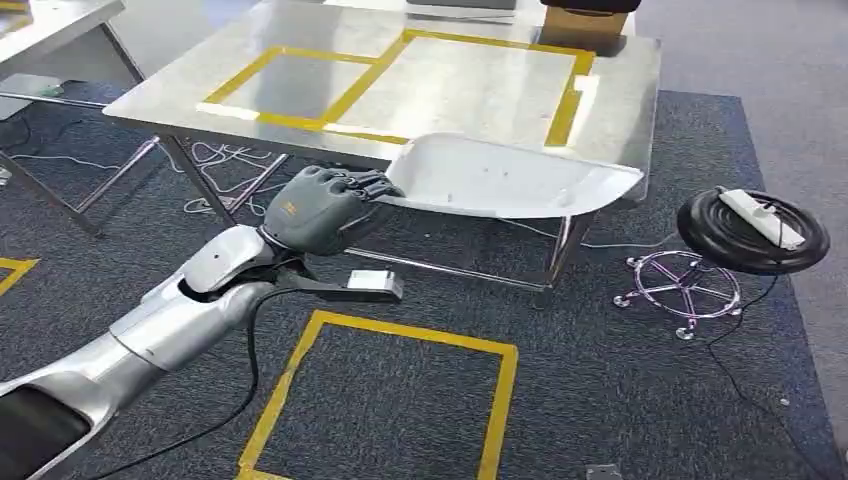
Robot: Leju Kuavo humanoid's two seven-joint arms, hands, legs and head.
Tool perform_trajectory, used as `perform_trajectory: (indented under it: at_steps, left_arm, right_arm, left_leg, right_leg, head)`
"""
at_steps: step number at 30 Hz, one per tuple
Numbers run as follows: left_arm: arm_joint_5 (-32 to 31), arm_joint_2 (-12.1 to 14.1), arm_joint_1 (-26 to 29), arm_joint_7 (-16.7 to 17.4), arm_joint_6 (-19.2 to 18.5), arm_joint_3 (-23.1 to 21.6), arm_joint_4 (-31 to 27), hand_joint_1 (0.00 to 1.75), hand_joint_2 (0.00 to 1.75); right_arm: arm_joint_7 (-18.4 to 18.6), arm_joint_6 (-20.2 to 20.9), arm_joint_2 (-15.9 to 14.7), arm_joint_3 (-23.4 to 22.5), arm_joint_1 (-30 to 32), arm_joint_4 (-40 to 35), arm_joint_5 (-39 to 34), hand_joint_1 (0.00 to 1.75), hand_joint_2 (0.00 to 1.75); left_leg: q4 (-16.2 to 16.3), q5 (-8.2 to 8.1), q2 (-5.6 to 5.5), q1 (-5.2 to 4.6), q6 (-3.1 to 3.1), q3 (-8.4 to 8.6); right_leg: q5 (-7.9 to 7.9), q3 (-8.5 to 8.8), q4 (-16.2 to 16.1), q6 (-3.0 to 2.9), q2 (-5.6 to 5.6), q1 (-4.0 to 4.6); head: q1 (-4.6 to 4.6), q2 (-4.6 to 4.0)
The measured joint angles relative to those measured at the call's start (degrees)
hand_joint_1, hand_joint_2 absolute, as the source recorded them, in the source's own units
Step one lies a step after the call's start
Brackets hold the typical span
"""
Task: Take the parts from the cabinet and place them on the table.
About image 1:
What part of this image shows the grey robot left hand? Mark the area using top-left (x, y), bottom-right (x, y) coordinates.
top-left (261, 165), bottom-right (407, 258)

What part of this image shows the white plastic car part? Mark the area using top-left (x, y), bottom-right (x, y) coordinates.
top-left (382, 132), bottom-right (645, 221)

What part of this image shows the yellow floor tape square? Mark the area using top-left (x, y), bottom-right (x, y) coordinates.
top-left (235, 309), bottom-right (519, 480)
top-left (0, 256), bottom-right (41, 297)

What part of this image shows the steel work table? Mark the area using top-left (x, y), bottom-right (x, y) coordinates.
top-left (102, 0), bottom-right (664, 293)

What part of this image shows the steel side table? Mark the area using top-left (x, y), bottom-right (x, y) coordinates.
top-left (0, 0), bottom-right (164, 238)

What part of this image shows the brown cardboard box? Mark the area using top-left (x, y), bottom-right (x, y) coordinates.
top-left (536, 5), bottom-right (631, 58)

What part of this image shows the black round stool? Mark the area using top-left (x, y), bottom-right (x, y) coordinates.
top-left (612, 188), bottom-right (831, 341)

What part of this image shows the white power strip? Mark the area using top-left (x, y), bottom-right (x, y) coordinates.
top-left (718, 188), bottom-right (808, 251)

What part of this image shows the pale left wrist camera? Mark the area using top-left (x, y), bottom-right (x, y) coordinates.
top-left (291, 268), bottom-right (405, 305)

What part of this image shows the white cable tangle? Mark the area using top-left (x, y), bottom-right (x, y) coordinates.
top-left (6, 139), bottom-right (293, 217)

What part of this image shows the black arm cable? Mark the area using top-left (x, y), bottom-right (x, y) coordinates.
top-left (86, 286), bottom-right (299, 480)

